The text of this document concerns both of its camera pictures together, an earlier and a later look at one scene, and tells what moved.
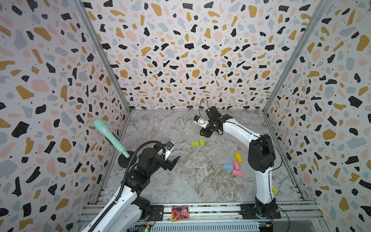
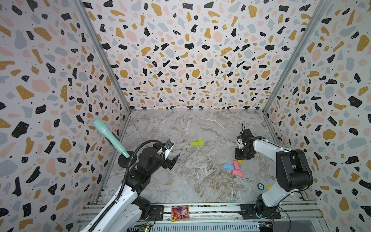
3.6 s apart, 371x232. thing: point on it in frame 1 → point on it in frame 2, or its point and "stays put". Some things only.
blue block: x=228 y=166 stays put
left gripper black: x=169 y=164 stays put
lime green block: x=201 y=142 stays put
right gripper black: x=205 y=133 → x=238 y=156
